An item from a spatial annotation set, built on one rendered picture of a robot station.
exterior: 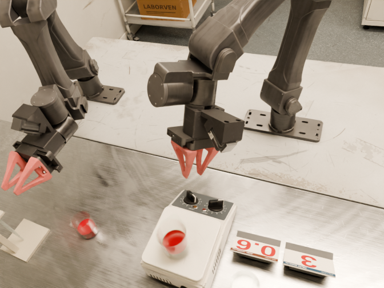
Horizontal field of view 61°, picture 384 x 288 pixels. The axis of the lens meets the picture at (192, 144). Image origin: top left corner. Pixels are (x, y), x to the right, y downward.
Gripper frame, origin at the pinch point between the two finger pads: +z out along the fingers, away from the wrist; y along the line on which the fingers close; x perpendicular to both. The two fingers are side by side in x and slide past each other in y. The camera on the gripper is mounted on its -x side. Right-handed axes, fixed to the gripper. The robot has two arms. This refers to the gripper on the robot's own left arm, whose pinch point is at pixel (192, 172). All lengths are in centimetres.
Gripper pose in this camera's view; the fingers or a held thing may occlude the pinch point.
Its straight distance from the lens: 67.0
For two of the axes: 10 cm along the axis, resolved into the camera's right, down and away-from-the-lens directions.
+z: -0.9, 9.3, 3.7
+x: -5.4, -3.6, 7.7
